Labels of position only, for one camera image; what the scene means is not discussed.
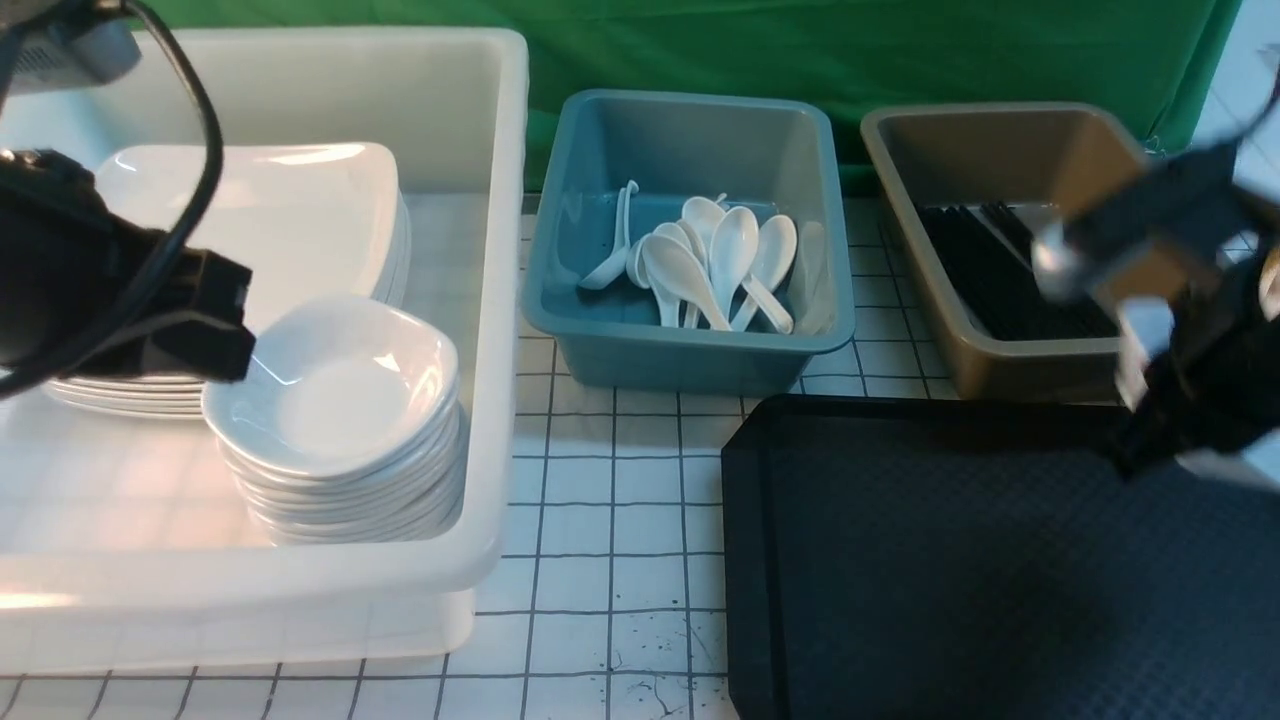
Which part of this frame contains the black serving tray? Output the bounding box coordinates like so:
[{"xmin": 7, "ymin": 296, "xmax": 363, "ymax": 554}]
[{"xmin": 719, "ymin": 395, "xmax": 1279, "ymax": 719}]

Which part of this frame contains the large white plastic tub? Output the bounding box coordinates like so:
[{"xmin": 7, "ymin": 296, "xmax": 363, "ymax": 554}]
[{"xmin": 1, "ymin": 26, "xmax": 529, "ymax": 675}]

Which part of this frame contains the black cable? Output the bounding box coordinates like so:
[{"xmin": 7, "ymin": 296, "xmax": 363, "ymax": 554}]
[{"xmin": 0, "ymin": 0, "xmax": 225, "ymax": 401}]

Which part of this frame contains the black chopsticks pile in bin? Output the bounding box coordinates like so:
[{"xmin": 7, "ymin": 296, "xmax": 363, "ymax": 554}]
[{"xmin": 916, "ymin": 206, "xmax": 1117, "ymax": 341}]

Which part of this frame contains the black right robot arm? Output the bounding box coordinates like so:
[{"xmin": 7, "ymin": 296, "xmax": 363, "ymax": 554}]
[{"xmin": 1030, "ymin": 137, "xmax": 1277, "ymax": 492}]

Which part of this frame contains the white soup spoon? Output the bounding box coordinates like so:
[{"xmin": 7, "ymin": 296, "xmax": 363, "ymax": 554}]
[{"xmin": 640, "ymin": 233, "xmax": 731, "ymax": 331}]

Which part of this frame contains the white spoon leaning left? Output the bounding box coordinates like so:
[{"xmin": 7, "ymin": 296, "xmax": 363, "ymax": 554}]
[{"xmin": 579, "ymin": 179, "xmax": 639, "ymax": 291}]

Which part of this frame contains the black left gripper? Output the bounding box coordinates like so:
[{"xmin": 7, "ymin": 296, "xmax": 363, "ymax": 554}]
[{"xmin": 3, "ymin": 150, "xmax": 256, "ymax": 383}]

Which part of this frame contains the green backdrop cloth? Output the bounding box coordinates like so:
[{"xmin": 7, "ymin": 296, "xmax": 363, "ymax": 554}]
[{"xmin": 154, "ymin": 1, "xmax": 1240, "ymax": 186}]

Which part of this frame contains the white spoon right in bin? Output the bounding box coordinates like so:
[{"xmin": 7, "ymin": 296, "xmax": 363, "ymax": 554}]
[{"xmin": 751, "ymin": 214, "xmax": 797, "ymax": 334}]

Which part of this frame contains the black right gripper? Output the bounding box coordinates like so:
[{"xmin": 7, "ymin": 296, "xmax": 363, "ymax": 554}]
[{"xmin": 1030, "ymin": 140, "xmax": 1277, "ymax": 331}]

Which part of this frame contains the white square rice plate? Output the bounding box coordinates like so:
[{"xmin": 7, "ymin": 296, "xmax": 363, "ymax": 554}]
[{"xmin": 188, "ymin": 142, "xmax": 412, "ymax": 332}]

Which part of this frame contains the white spoon centre tall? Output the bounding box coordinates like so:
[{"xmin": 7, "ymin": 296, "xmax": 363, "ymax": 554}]
[{"xmin": 708, "ymin": 206, "xmax": 759, "ymax": 318}]

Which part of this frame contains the stack of white bowls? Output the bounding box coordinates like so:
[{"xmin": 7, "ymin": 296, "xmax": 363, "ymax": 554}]
[{"xmin": 216, "ymin": 401, "xmax": 468, "ymax": 544}]

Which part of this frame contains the white bowl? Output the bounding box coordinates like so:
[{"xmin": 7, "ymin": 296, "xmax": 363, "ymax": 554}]
[{"xmin": 202, "ymin": 295, "xmax": 460, "ymax": 479}]

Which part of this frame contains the stack of white square plates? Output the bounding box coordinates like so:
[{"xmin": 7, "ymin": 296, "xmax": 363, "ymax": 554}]
[{"xmin": 44, "ymin": 199, "xmax": 412, "ymax": 415}]

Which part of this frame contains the brown plastic bin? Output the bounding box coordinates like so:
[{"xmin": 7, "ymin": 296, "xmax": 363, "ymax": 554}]
[{"xmin": 861, "ymin": 102, "xmax": 1149, "ymax": 402}]

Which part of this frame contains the teal plastic bin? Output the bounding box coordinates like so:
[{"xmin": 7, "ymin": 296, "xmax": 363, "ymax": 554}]
[{"xmin": 522, "ymin": 90, "xmax": 856, "ymax": 397}]

